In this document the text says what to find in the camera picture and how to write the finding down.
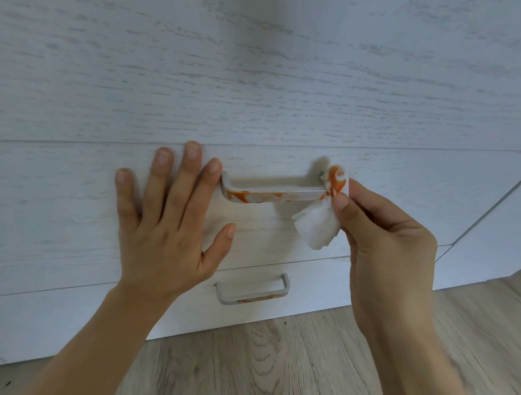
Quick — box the drawer handle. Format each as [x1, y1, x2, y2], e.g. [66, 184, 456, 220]
[218, 167, 330, 210]
[214, 268, 291, 309]

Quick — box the person's left hand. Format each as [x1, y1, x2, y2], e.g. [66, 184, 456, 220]
[104, 135, 244, 315]

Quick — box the person's right hand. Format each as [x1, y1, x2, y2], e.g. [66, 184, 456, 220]
[321, 177, 447, 349]

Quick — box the white wooden cabinet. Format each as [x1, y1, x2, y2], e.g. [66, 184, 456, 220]
[0, 0, 521, 395]

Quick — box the white wipe pad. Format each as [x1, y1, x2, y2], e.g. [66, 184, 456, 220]
[289, 161, 352, 253]

